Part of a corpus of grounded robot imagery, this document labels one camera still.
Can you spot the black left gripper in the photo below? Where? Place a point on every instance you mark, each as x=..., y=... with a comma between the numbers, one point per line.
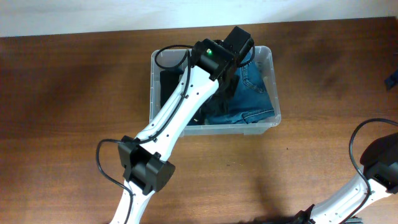
x=231, y=91

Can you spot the clear plastic storage container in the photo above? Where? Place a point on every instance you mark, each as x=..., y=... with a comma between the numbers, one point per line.
x=263, y=60

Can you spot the dark blue jeans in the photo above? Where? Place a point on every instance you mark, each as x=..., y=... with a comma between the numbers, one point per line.
x=251, y=102

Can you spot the black garment with white print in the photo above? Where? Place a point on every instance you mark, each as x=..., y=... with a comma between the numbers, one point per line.
x=169, y=80

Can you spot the teal blue garment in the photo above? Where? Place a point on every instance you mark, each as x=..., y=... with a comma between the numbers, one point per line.
x=197, y=119

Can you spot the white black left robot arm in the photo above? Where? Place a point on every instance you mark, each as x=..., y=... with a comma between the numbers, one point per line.
x=210, y=69

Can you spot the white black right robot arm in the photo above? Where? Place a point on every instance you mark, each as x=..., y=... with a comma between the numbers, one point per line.
x=375, y=179

